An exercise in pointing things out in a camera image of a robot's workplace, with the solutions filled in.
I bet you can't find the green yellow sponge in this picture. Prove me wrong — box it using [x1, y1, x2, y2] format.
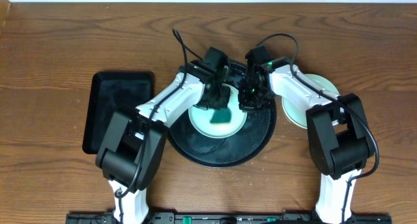
[210, 108, 232, 124]

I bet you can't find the light green plate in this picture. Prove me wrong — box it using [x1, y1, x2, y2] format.
[188, 84, 247, 139]
[281, 74, 340, 129]

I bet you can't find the yellow plate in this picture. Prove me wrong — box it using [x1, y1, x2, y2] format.
[283, 106, 307, 129]

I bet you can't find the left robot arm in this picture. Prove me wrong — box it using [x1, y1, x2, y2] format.
[95, 61, 231, 223]

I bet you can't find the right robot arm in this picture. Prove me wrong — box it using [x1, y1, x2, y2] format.
[238, 57, 379, 223]

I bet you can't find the round black tray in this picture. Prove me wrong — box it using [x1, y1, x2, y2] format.
[168, 61, 276, 168]

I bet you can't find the rectangular black tray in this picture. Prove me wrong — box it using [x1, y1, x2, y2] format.
[82, 71, 154, 154]

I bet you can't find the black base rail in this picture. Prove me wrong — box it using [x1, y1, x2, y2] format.
[65, 211, 393, 224]

